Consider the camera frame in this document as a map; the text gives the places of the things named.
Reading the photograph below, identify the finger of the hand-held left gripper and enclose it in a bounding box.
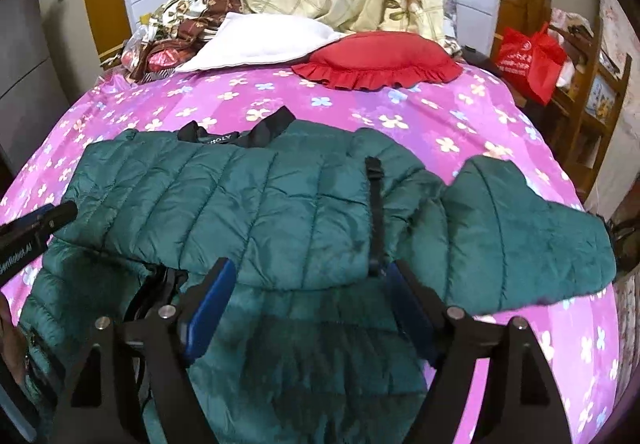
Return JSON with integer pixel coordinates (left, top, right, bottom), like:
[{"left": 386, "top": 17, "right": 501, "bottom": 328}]
[{"left": 0, "top": 201, "right": 79, "bottom": 250}]

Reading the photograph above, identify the red shopping bag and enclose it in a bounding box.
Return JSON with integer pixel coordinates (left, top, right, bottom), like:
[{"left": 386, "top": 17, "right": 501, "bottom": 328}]
[{"left": 495, "top": 24, "right": 568, "bottom": 106}]

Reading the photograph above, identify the grey refrigerator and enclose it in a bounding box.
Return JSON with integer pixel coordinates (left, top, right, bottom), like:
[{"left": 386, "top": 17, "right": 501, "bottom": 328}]
[{"left": 0, "top": 0, "right": 71, "bottom": 165}]

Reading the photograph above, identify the green puffer jacket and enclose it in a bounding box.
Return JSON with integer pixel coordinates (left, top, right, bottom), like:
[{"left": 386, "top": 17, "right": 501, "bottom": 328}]
[{"left": 15, "top": 119, "right": 618, "bottom": 444}]

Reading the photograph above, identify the red ruffled pillow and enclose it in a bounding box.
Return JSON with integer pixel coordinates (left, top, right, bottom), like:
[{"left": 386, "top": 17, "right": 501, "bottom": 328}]
[{"left": 291, "top": 31, "right": 463, "bottom": 90}]

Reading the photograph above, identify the wooden shelf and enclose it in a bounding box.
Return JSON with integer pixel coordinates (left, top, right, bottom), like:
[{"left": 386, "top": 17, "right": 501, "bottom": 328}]
[{"left": 550, "top": 14, "right": 633, "bottom": 200}]

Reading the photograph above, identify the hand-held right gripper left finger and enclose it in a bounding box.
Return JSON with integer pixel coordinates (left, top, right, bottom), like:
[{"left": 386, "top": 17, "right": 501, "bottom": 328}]
[{"left": 52, "top": 258, "right": 238, "bottom": 444}]

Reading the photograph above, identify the clear plastic bag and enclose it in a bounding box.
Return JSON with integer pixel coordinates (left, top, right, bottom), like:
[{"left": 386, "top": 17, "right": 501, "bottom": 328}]
[{"left": 120, "top": 24, "right": 176, "bottom": 81}]

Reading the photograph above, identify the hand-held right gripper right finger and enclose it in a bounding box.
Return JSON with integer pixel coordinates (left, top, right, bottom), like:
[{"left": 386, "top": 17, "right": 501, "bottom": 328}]
[{"left": 385, "top": 260, "right": 573, "bottom": 444}]

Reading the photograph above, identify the red shiny packet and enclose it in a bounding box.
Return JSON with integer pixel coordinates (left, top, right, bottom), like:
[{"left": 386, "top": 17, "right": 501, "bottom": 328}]
[{"left": 150, "top": 49, "right": 192, "bottom": 73}]

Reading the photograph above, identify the white pillow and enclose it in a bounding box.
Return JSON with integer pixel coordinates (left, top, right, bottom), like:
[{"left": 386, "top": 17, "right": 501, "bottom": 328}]
[{"left": 175, "top": 13, "right": 346, "bottom": 73}]

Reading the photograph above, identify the pink floral bedsheet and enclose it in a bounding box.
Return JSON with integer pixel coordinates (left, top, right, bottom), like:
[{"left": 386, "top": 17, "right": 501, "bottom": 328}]
[{"left": 0, "top": 59, "right": 621, "bottom": 444}]

